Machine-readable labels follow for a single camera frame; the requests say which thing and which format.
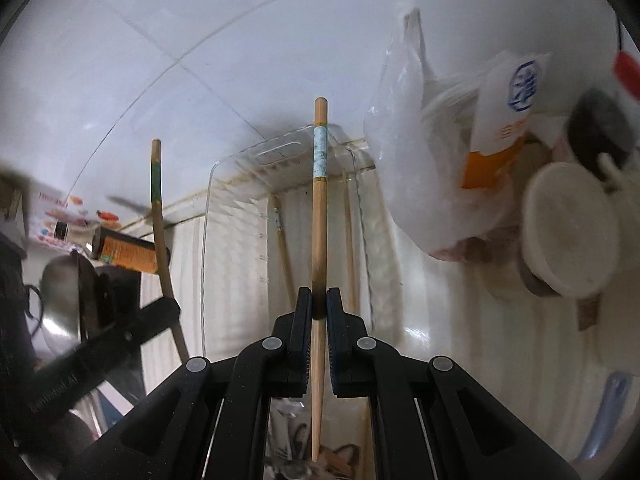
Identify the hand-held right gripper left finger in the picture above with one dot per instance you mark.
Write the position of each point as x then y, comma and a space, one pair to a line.
303, 332

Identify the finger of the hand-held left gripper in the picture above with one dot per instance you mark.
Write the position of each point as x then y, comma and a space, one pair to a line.
145, 320

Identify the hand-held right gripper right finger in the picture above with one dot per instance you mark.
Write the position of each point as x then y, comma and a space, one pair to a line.
334, 332

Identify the blue banded wooden chopstick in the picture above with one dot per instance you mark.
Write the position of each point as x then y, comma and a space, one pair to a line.
320, 210

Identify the green banded wooden chopstick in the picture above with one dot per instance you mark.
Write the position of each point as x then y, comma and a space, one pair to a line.
156, 185

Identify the clear plastic utensil container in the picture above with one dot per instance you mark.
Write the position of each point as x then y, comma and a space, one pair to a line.
235, 185

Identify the soy sauce bottle orange label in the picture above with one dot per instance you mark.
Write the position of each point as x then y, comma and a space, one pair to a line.
125, 255

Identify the plain wooden chopstick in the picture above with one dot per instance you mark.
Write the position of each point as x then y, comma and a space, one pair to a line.
284, 250
350, 240

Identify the stainless steel pot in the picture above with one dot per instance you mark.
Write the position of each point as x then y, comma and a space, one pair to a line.
62, 300

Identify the striped counter mat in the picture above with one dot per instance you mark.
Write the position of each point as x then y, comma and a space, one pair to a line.
450, 335

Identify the cat shaped mat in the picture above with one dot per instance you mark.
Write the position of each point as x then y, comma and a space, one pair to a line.
342, 455

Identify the clear plastic bag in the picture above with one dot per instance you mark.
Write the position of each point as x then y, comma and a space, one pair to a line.
400, 160

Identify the jar with cream lid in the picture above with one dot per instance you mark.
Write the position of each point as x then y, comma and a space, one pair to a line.
565, 225

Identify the white and orange packet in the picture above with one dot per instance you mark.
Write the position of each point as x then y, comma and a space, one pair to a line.
500, 110

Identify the dark bottle with red cap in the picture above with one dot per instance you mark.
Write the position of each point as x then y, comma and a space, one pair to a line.
600, 120

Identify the colourful wall sticker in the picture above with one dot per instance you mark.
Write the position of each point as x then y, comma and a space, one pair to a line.
50, 210

